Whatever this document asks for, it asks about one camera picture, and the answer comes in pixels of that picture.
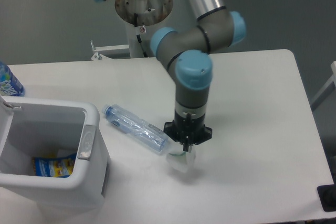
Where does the blue labelled water bottle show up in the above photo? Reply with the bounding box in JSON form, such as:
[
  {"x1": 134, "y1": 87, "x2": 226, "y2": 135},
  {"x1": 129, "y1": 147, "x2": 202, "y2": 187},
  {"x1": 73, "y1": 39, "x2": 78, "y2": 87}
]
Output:
[{"x1": 1, "y1": 62, "x2": 25, "y2": 97}]

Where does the blue yellow snack wrapper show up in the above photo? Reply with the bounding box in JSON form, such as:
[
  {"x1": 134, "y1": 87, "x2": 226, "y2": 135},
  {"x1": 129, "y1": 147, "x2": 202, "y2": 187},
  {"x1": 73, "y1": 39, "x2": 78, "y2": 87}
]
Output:
[{"x1": 32, "y1": 153, "x2": 76, "y2": 178}]

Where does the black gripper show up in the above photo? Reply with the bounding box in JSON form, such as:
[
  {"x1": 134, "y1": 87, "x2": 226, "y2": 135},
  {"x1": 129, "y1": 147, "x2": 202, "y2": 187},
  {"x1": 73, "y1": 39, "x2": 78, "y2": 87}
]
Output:
[{"x1": 164, "y1": 111, "x2": 212, "y2": 152}]

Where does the white frame at right edge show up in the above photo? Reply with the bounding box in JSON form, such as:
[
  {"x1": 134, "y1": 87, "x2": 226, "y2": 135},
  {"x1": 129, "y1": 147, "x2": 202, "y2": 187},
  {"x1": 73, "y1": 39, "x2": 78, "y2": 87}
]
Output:
[{"x1": 310, "y1": 61, "x2": 335, "y2": 111}]

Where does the clear blue plastic bottle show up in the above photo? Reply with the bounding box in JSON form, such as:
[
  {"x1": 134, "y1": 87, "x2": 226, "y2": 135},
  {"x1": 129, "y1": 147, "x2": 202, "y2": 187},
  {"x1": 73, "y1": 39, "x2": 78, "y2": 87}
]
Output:
[{"x1": 102, "y1": 104, "x2": 169, "y2": 153}]

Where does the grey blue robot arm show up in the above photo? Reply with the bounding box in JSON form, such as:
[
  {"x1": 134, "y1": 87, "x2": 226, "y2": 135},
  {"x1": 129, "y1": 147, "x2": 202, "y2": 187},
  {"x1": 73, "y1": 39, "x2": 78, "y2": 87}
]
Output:
[{"x1": 95, "y1": 0, "x2": 246, "y2": 151}]

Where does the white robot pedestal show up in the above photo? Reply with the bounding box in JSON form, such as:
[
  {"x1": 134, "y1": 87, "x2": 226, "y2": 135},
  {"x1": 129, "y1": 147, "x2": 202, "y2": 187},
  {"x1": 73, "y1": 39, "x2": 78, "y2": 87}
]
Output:
[{"x1": 114, "y1": 0, "x2": 173, "y2": 58}]

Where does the black device at table edge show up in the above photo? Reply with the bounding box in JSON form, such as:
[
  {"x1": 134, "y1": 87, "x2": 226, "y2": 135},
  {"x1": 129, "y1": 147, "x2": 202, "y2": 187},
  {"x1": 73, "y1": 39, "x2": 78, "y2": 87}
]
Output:
[{"x1": 317, "y1": 184, "x2": 335, "y2": 212}]

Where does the black cable on pedestal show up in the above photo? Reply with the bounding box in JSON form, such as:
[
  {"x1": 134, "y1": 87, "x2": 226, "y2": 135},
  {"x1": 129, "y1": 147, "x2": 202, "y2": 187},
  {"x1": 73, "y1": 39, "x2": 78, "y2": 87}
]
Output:
[{"x1": 133, "y1": 13, "x2": 148, "y2": 58}]

